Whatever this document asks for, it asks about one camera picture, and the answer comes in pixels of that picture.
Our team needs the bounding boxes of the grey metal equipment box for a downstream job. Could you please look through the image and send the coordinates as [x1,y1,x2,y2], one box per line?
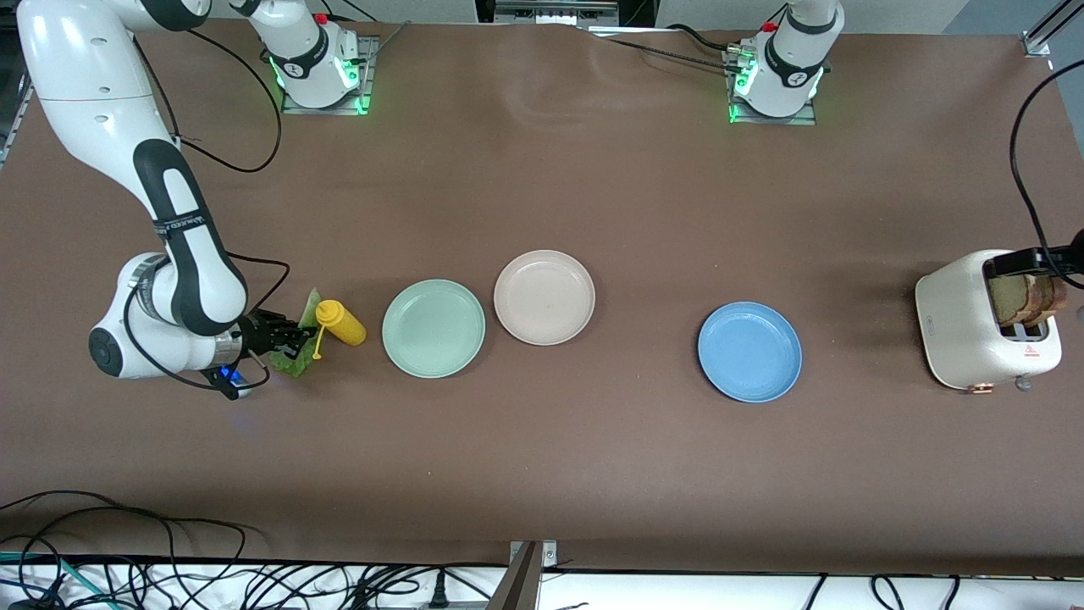
[474,0,657,31]

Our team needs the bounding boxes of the braided black table cable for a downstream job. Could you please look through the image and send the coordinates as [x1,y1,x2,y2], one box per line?
[593,34,739,72]

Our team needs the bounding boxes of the light green round plate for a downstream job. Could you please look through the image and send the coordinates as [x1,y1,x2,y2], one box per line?
[381,279,487,379]

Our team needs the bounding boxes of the teal cable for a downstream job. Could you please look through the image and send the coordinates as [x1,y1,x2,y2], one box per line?
[0,551,111,610]

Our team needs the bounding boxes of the smooth black table cable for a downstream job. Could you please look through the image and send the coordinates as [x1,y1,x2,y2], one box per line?
[665,24,736,55]

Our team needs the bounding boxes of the blue round plate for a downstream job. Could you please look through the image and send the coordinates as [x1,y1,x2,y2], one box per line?
[697,302,803,404]

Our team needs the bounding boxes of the beige round plate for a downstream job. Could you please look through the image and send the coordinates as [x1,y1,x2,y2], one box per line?
[494,249,596,347]

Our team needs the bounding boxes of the aluminium frame rail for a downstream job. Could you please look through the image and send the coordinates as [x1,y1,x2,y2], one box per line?
[0,72,35,170]
[1022,0,1084,58]

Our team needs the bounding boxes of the long looping black cable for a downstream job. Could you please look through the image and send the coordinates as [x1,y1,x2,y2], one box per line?
[0,490,255,610]

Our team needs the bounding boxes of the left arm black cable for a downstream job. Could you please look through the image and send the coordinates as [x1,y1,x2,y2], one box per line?
[1008,58,1084,255]

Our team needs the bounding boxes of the green lettuce leaf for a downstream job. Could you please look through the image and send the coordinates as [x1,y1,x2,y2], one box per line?
[268,286,326,379]

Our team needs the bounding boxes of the grey metal bracket post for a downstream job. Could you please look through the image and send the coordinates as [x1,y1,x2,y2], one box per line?
[487,540,560,610]

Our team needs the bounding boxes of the cream white toaster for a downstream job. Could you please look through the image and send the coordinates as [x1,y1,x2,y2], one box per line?
[914,248,1064,394]

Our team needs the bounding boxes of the yellow mustard squeeze bottle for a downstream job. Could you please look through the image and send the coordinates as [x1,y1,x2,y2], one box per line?
[312,299,368,361]

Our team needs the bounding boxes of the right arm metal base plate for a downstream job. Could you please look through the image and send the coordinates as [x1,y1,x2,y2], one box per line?
[279,36,379,116]

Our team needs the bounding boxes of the brown bread slice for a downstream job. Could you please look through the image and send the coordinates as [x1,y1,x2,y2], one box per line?
[987,273,1038,329]
[1029,273,1068,324]

